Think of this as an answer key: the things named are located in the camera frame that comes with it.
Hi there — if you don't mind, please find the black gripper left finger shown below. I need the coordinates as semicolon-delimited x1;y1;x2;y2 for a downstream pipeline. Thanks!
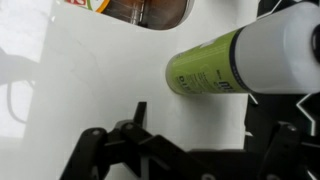
59;101;214;180

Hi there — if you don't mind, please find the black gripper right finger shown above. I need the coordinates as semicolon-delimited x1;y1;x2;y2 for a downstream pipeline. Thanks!
248;103;320;180

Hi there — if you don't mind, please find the green label white plastic bottle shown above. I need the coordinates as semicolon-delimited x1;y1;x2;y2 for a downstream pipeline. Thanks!
165;1;320;96

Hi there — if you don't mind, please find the stainless steel sink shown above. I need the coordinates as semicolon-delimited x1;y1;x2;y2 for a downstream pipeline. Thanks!
99;0;196;32

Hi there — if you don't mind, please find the colourful patterned plate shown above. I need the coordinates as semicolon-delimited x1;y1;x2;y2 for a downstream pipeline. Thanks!
63;0;112;14

